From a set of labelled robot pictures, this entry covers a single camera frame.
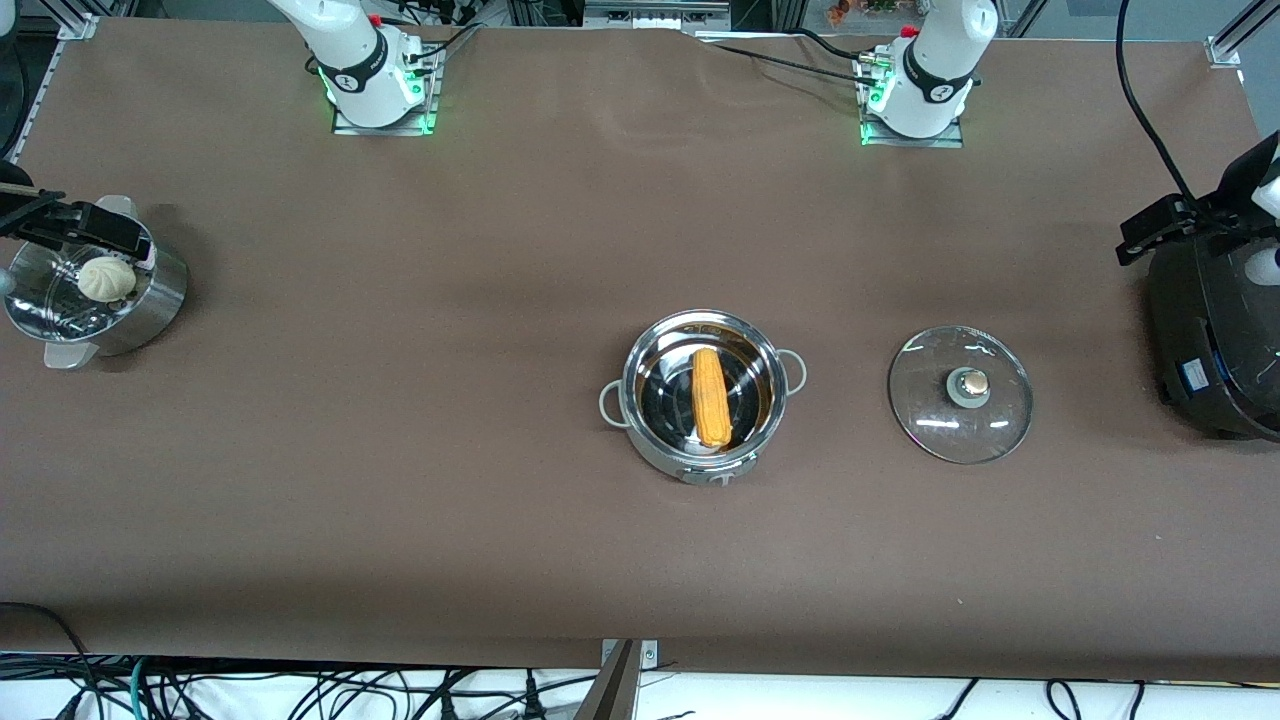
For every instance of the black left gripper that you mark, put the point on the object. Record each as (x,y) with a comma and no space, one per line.
(1232,186)

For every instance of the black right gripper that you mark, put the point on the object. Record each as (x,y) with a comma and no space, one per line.
(12,213)

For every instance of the glass pot lid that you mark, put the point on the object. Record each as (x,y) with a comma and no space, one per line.
(930,400)

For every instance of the yellow corn cob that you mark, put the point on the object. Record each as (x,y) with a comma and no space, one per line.
(712,400)

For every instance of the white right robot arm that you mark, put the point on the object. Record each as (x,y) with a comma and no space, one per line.
(365,80)

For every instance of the stainless steel steamer pot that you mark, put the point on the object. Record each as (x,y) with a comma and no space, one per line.
(150,310)

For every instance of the white steamed bun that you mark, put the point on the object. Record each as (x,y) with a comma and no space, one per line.
(107,280)

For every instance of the black rice cooker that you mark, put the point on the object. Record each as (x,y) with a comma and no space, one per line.
(1215,380)

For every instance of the brown table cover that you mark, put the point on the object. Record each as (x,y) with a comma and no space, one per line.
(500,250)

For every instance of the grey metal device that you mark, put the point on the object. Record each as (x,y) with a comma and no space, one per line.
(650,15)

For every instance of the grey brown bar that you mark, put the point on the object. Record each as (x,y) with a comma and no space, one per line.
(612,695)

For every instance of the metal corner bracket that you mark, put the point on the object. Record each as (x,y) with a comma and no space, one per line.
(1222,50)
(80,27)

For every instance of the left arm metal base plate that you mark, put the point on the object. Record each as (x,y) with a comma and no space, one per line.
(950,143)

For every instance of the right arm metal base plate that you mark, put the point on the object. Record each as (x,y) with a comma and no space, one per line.
(400,130)

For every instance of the small metal bracket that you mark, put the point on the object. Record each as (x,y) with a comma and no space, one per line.
(650,655)

